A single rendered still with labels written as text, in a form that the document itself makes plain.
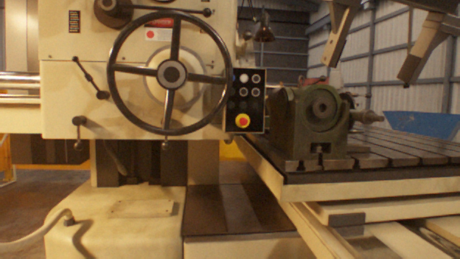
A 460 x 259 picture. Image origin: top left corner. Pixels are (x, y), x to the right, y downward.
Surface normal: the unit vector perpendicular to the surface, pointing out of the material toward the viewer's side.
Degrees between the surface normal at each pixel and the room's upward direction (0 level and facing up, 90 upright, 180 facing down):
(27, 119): 90
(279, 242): 90
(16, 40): 90
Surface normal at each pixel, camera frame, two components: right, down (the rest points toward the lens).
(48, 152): 0.13, 0.09
